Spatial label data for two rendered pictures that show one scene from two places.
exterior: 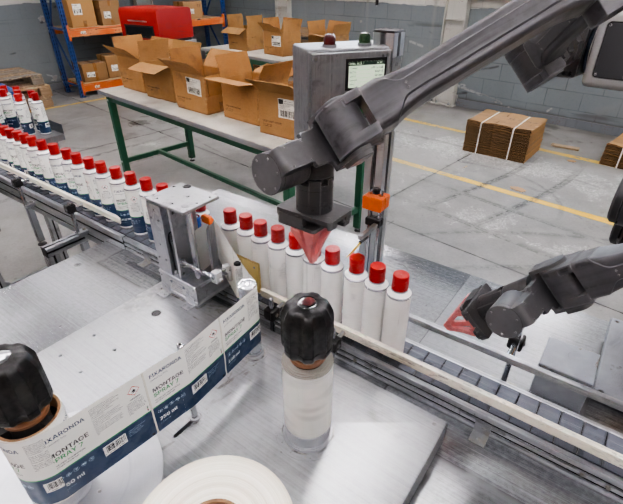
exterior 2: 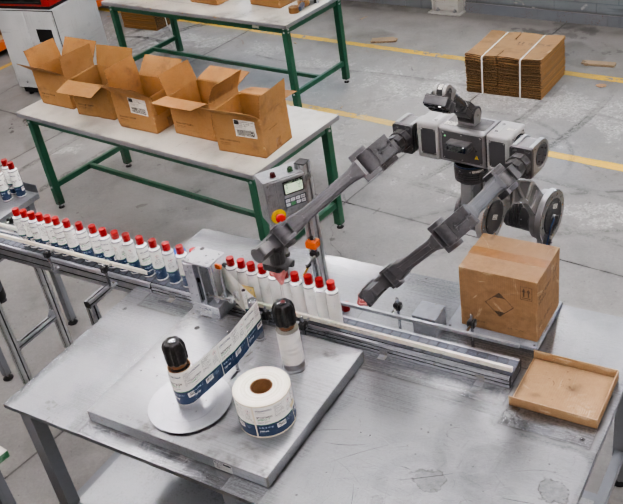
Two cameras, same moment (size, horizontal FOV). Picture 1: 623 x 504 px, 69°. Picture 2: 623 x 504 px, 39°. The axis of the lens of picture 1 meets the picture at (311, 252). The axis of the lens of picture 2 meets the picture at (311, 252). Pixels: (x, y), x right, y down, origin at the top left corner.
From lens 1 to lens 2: 2.44 m
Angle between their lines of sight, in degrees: 1
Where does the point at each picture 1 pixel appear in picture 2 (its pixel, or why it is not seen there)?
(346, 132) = (284, 236)
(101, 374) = not seen: hidden behind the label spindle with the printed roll
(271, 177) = (259, 257)
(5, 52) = not seen: outside the picture
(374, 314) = (322, 304)
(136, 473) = (219, 392)
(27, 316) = (113, 344)
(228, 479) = (262, 373)
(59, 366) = (156, 362)
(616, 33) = (425, 132)
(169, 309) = (203, 324)
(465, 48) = (321, 200)
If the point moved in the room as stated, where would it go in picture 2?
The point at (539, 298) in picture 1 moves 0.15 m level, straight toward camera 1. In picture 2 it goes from (382, 283) to (365, 308)
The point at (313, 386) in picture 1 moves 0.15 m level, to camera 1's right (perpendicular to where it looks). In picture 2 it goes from (291, 338) to (332, 330)
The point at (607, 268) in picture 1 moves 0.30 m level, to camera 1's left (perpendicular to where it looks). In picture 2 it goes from (397, 268) to (312, 282)
